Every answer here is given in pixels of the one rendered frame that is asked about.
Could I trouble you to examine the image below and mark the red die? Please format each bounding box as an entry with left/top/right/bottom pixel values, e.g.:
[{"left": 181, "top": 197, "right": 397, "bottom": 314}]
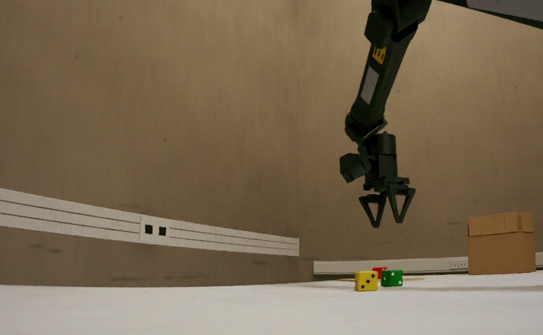
[{"left": 373, "top": 267, "right": 387, "bottom": 279}]

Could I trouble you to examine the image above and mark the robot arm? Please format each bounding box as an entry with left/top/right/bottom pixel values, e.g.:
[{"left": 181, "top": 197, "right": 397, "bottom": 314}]
[{"left": 340, "top": 0, "right": 543, "bottom": 184}]

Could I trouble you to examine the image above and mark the yellow die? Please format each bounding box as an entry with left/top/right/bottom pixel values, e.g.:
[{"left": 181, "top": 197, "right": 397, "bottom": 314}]
[{"left": 355, "top": 271, "right": 378, "bottom": 292}]

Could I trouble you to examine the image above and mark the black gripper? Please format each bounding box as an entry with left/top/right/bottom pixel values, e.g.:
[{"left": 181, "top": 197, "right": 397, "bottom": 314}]
[{"left": 359, "top": 156, "right": 416, "bottom": 228}]

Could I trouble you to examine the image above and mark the brown cardboard box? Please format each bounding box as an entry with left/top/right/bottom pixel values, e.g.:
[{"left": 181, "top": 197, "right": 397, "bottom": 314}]
[{"left": 467, "top": 211, "right": 536, "bottom": 275}]

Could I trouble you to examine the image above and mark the green die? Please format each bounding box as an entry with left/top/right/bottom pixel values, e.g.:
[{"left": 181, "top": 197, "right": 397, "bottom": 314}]
[{"left": 381, "top": 270, "right": 403, "bottom": 287}]

